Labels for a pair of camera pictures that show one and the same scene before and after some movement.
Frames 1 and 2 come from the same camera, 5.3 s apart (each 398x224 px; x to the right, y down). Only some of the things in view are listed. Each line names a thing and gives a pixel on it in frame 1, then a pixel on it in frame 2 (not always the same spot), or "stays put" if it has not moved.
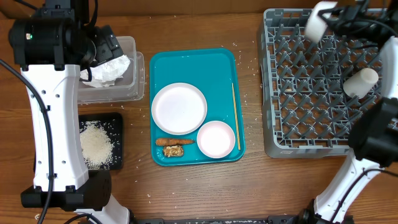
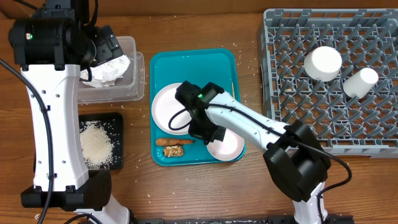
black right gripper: (344, 20) to (195, 133)
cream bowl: (316, 25) to (323, 63)
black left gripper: (109, 47) stays put
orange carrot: (170, 141) stays put
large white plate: (178, 109) stays put
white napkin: (104, 74) stays put
